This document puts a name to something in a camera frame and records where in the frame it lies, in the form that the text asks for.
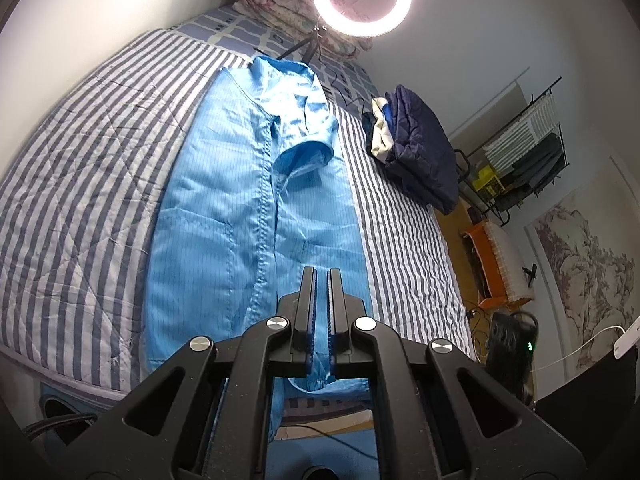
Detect black floor cable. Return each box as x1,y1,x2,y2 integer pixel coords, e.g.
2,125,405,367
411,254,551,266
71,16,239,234
22,412,98,441

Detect folded floral quilt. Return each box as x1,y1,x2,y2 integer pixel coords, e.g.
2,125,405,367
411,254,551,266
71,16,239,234
237,0,373,58

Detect black clothes rack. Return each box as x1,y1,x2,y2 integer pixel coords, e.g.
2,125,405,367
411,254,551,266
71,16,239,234
452,76,571,226

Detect striped bed mattress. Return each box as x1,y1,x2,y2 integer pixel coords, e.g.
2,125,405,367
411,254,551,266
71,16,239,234
0,27,476,408

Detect cream folded garment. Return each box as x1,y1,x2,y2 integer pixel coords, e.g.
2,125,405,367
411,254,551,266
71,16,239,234
369,96,396,161

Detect white plug adapter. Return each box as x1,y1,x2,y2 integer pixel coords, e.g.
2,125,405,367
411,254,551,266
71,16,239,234
614,316,640,360

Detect black tripod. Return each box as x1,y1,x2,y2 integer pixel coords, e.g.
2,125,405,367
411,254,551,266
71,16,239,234
277,20,326,63

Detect orange bench with cushion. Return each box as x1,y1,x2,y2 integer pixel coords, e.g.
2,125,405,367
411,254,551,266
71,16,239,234
462,220,536,308

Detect white charging cable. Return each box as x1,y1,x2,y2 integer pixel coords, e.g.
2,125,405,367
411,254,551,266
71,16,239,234
530,325,626,373

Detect dark furniture panel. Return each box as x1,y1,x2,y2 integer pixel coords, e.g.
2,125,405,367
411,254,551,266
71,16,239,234
532,345,640,480

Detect light blue jacket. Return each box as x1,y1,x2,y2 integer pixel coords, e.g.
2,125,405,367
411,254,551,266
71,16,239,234
142,55,373,441

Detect yellow box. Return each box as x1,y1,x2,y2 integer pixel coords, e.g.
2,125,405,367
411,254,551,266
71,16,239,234
472,165,506,198

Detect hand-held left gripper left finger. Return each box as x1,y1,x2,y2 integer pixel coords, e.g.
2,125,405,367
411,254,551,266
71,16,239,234
60,266,318,480

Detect blue checkered bed sheet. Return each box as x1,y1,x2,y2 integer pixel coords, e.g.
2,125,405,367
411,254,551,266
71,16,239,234
167,2,381,111

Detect striped hanging towel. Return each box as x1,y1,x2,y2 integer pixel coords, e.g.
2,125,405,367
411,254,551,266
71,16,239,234
482,94,558,166

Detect black box with green light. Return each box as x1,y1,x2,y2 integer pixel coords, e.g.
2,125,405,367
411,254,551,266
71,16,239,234
485,310,540,396

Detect landscape wall poster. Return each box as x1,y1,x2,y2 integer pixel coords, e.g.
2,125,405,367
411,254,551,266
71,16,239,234
525,157,640,376

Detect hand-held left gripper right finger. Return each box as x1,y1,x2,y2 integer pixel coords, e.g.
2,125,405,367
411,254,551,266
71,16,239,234
326,268,586,480

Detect black ring light cable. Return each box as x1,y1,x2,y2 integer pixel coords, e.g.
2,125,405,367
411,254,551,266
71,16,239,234
320,67,381,111

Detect dark hanging clothes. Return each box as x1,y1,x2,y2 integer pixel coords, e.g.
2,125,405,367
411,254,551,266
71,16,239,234
502,132,568,196

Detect navy puffer jacket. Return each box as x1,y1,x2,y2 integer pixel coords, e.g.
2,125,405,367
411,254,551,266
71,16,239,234
367,85,460,216

